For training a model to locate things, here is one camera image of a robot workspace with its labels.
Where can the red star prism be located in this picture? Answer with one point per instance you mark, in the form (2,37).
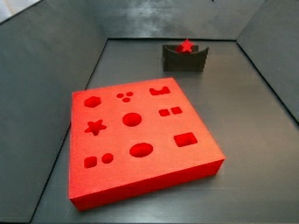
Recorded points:
(184,47)

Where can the black curved fixture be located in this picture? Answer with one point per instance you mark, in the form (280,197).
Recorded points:
(183,62)

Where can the red shape sorter block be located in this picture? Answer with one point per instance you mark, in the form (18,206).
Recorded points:
(137,140)

